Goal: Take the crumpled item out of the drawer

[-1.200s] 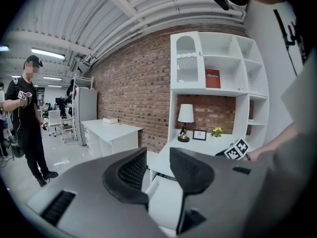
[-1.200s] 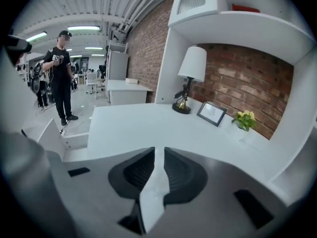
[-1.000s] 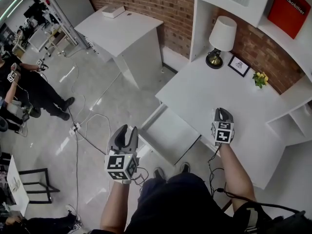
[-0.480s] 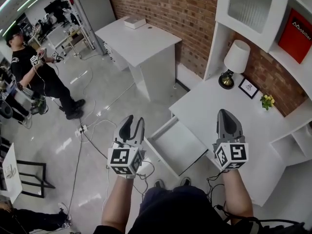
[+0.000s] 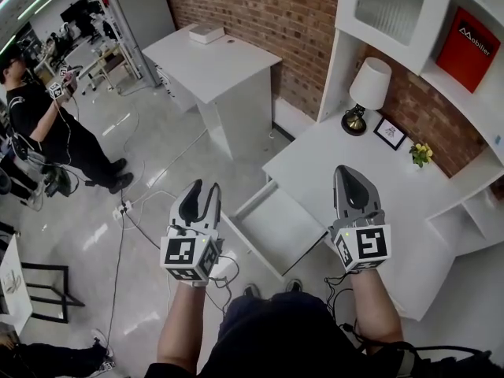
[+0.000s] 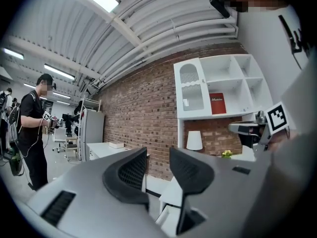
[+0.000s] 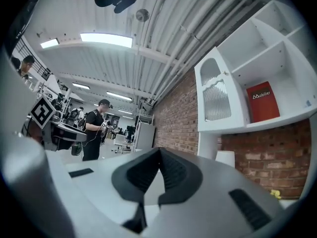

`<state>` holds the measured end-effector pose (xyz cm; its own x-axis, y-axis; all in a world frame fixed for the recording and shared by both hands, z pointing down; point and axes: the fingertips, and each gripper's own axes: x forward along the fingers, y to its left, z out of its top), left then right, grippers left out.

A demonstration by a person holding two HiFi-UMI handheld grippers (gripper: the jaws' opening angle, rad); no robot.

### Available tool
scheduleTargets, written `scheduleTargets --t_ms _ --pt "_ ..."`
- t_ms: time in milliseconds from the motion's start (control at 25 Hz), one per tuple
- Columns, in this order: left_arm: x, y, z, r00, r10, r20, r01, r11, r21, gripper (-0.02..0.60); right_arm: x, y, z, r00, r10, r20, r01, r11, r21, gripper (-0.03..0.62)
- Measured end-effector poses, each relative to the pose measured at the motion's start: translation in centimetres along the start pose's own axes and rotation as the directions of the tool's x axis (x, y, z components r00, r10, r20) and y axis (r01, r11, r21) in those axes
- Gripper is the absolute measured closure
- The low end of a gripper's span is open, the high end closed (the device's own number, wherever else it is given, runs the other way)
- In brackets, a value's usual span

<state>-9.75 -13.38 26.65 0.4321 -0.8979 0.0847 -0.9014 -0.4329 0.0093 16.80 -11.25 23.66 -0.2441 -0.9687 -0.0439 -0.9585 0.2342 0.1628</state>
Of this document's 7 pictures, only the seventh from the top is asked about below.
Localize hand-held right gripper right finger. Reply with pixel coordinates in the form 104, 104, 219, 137
158, 147, 204, 206

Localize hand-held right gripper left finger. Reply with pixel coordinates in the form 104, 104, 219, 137
111, 147, 162, 234

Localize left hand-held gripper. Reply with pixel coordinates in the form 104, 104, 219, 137
29, 95, 88, 151

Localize white office chair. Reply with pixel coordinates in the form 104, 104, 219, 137
111, 133, 127, 155

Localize white metal rack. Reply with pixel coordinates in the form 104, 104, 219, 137
133, 113, 156, 152

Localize long ceiling light strip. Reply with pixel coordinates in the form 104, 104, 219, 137
106, 91, 133, 102
72, 82, 91, 90

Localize small ceiling light panel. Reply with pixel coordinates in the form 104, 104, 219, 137
40, 38, 60, 50

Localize large ceiling light panel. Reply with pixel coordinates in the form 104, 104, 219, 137
79, 32, 134, 49

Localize red board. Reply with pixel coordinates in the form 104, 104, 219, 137
246, 81, 281, 123

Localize round ceiling smoke detector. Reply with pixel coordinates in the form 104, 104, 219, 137
135, 8, 150, 23

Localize white ceiling pipes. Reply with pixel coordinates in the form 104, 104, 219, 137
138, 0, 253, 104

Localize white wall cabinet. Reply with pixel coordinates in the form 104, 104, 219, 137
194, 0, 317, 161

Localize black head-worn camera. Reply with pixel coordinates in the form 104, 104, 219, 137
94, 0, 140, 14

